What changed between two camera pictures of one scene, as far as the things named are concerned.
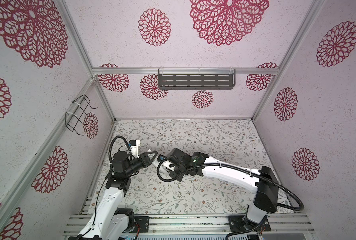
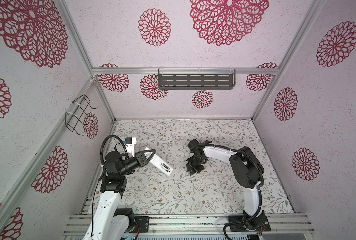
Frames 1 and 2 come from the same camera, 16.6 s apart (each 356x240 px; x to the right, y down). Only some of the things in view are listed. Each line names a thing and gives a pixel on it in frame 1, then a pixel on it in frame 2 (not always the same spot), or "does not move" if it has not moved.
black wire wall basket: [75, 117] does not move
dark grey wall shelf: [194, 79] does not move
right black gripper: [173, 175] -> [192, 169]
